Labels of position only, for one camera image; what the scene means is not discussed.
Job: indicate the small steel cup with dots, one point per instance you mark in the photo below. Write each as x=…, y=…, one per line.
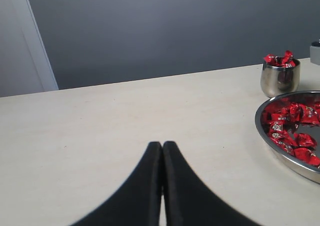
x=278, y=80

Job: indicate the red wrapped candy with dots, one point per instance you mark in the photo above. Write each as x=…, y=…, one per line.
x=309, y=115
x=303, y=154
x=280, y=117

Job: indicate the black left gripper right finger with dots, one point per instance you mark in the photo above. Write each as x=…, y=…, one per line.
x=188, y=201

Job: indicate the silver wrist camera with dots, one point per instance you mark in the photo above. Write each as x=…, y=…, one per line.
x=315, y=52

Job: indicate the round steel plate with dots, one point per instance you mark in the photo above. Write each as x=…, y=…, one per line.
x=284, y=137

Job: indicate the red candy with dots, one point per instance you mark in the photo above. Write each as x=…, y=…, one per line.
x=270, y=59
x=303, y=154
x=280, y=117
x=287, y=61
x=309, y=115

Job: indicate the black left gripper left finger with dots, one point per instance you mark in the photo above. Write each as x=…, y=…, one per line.
x=138, y=200

